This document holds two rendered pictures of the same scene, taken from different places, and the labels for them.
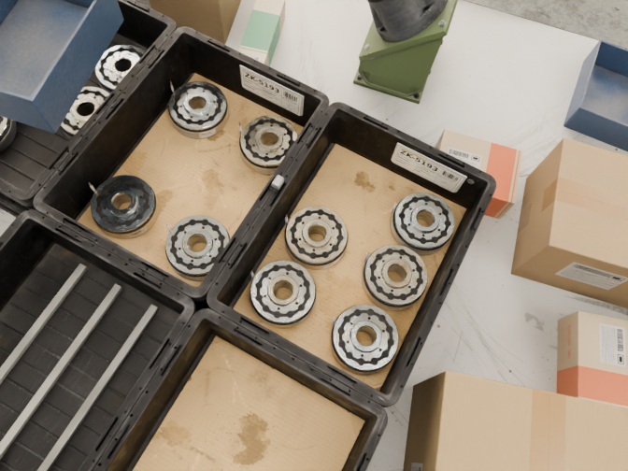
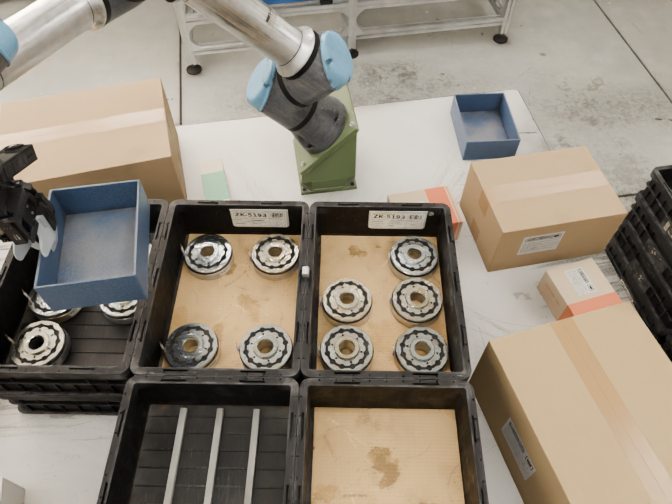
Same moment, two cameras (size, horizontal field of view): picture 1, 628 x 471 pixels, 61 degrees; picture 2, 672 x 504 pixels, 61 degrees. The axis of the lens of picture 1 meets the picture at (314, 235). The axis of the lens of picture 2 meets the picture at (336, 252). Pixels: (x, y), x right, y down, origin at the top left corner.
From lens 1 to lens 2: 0.36 m
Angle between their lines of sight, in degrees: 16
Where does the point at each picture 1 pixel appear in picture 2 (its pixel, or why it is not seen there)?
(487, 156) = (427, 199)
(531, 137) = (446, 176)
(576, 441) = (595, 341)
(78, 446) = not seen: outside the picture
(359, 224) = (370, 281)
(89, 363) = (229, 478)
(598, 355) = (576, 292)
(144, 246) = not seen: hidden behind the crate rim
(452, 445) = (522, 384)
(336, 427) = (438, 424)
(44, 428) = not seen: outside the picture
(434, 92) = (362, 176)
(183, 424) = (328, 482)
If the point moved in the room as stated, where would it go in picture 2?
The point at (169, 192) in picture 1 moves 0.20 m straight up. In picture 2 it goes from (219, 324) to (200, 270)
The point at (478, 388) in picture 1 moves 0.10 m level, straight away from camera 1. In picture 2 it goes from (516, 340) to (547, 308)
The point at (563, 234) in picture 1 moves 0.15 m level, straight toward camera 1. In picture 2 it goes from (507, 221) to (486, 271)
